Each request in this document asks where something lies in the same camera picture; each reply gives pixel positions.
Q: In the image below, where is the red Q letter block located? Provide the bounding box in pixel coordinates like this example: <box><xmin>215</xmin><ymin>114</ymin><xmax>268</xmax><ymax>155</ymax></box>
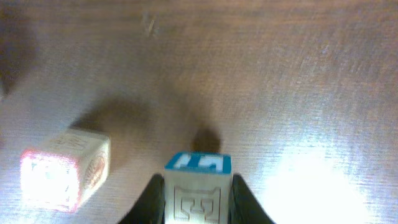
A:
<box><xmin>20</xmin><ymin>128</ymin><xmax>111</xmax><ymax>213</ymax></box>

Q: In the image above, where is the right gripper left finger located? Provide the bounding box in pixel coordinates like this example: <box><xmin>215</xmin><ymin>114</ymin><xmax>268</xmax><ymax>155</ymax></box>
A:
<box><xmin>118</xmin><ymin>174</ymin><xmax>165</xmax><ymax>224</ymax></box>

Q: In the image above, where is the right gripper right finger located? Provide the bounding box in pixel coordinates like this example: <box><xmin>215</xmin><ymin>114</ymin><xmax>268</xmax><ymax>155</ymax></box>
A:
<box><xmin>229</xmin><ymin>174</ymin><xmax>274</xmax><ymax>224</ymax></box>

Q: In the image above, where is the picture block blue side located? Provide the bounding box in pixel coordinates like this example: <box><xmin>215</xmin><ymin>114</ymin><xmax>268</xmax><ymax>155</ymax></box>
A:
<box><xmin>164</xmin><ymin>152</ymin><xmax>232</xmax><ymax>224</ymax></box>

